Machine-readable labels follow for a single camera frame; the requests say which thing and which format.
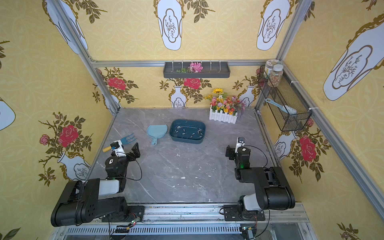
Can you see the light blue dustpan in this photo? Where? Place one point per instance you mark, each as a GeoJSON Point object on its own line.
{"type": "Point", "coordinates": [156, 132]}

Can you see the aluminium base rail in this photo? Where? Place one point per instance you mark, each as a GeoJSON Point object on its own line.
{"type": "Point", "coordinates": [208, 219]}

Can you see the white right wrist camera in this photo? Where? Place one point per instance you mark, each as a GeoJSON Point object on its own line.
{"type": "Point", "coordinates": [240, 143]}

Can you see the teal plastic storage box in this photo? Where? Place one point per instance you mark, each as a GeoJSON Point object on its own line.
{"type": "Point", "coordinates": [187, 131]}

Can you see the blue rake yellow handle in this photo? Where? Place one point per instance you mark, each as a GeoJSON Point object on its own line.
{"type": "Point", "coordinates": [126, 140]}

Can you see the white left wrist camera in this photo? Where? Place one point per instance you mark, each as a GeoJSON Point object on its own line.
{"type": "Point", "coordinates": [117, 149]}

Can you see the black wire mesh basket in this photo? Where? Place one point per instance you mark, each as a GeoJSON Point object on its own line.
{"type": "Point", "coordinates": [284, 94]}

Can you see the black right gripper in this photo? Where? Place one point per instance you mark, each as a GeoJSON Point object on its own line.
{"type": "Point", "coordinates": [231, 152]}

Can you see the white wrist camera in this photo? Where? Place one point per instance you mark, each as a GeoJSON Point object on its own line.
{"type": "Point", "coordinates": [117, 149]}
{"type": "Point", "coordinates": [240, 143]}

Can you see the spice jar white lid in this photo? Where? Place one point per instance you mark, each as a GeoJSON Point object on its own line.
{"type": "Point", "coordinates": [276, 75]}

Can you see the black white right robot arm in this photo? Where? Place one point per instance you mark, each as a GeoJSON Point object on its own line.
{"type": "Point", "coordinates": [272, 190]}

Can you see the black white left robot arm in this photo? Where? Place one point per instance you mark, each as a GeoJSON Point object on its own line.
{"type": "Point", "coordinates": [83, 201]}

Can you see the pink flower on shelf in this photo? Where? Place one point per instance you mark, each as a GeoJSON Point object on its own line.
{"type": "Point", "coordinates": [195, 67]}

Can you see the glass jar white lid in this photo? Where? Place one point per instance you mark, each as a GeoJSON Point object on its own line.
{"type": "Point", "coordinates": [269, 66]}

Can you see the dark wall shelf tray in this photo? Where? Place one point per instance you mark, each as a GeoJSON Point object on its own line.
{"type": "Point", "coordinates": [212, 69]}

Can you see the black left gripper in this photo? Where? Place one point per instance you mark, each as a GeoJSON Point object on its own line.
{"type": "Point", "coordinates": [130, 154]}

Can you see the white fence flower box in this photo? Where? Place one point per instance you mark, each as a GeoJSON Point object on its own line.
{"type": "Point", "coordinates": [225, 108]}

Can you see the light blue brush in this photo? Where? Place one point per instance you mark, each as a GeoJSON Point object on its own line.
{"type": "Point", "coordinates": [285, 108]}

